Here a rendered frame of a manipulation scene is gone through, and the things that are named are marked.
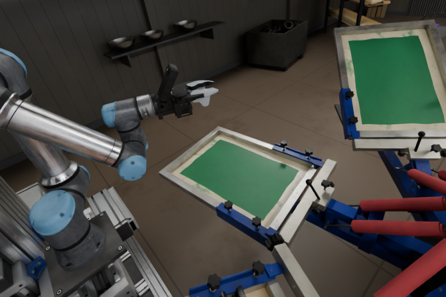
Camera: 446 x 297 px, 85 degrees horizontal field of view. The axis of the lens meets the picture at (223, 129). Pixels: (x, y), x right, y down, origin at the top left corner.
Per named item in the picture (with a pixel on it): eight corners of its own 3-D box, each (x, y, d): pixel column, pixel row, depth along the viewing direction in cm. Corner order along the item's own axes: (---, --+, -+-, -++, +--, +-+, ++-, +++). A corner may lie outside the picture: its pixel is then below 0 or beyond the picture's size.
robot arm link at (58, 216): (44, 255, 72) (16, 228, 64) (56, 219, 83) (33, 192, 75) (86, 241, 74) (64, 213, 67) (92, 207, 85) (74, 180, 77)
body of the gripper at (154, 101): (190, 102, 87) (156, 110, 85) (185, 81, 81) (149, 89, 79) (194, 114, 81) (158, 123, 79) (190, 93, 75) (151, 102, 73)
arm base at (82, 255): (55, 248, 85) (40, 231, 79) (98, 221, 92) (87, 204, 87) (64, 282, 75) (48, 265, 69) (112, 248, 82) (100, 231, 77)
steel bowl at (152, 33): (158, 36, 410) (156, 28, 403) (169, 39, 387) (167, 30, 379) (139, 42, 393) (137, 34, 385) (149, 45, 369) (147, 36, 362)
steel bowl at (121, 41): (131, 44, 387) (128, 35, 379) (142, 48, 362) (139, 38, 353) (107, 52, 368) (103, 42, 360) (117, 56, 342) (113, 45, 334)
